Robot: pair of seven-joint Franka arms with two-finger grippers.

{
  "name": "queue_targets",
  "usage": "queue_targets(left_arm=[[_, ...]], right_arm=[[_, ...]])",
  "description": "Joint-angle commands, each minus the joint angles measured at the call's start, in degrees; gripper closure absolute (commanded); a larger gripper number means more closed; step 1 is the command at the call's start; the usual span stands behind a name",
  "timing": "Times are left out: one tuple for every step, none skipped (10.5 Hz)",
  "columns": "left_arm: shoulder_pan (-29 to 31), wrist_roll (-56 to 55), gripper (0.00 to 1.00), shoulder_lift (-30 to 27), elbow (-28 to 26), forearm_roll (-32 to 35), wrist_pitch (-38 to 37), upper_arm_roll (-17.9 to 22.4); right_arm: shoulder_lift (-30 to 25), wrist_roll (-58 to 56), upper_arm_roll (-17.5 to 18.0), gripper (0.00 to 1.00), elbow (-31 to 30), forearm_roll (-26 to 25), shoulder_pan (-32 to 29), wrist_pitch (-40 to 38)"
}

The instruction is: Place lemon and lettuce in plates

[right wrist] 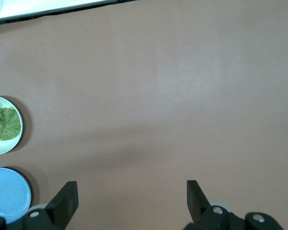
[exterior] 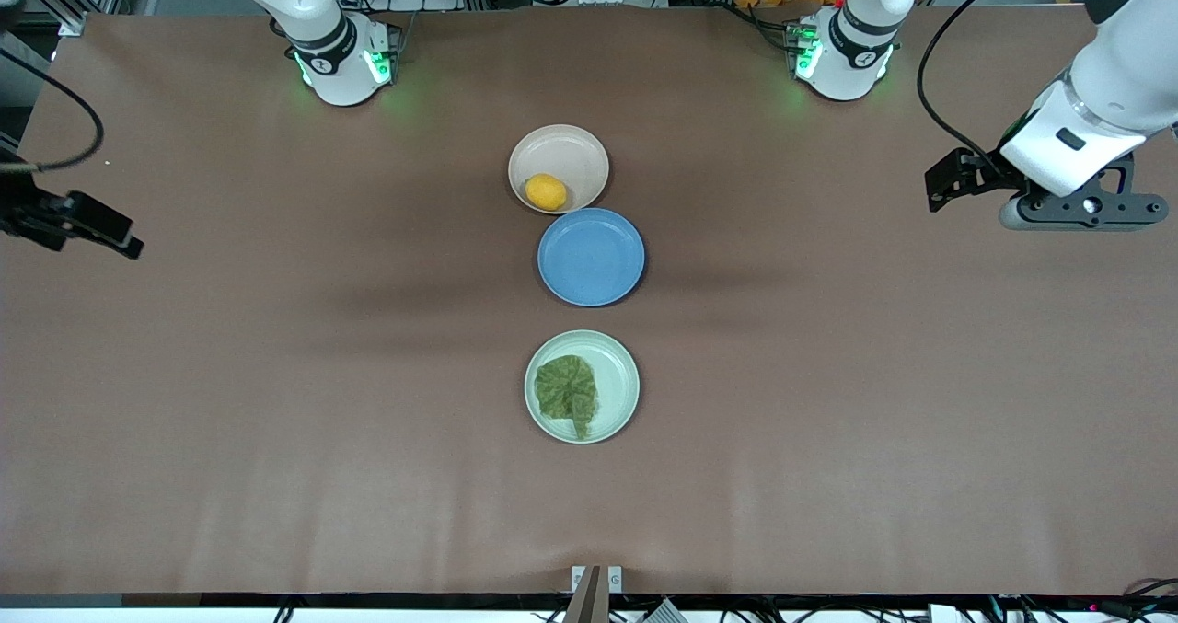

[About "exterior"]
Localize blue round plate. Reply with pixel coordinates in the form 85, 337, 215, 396
537, 207, 646, 308

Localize metal mount bracket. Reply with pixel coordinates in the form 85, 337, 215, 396
563, 564, 624, 623

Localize brown paper table cover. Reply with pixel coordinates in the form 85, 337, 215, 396
0, 5, 1178, 598

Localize yellow lemon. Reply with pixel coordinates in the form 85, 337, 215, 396
525, 173, 569, 213

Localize pale green round plate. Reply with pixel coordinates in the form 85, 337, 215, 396
524, 329, 641, 445

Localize green lettuce leaf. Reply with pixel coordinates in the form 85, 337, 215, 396
534, 354, 601, 441

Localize beige round plate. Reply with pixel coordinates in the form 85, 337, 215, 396
508, 123, 611, 215

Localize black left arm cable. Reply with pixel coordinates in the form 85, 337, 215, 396
916, 0, 1080, 179

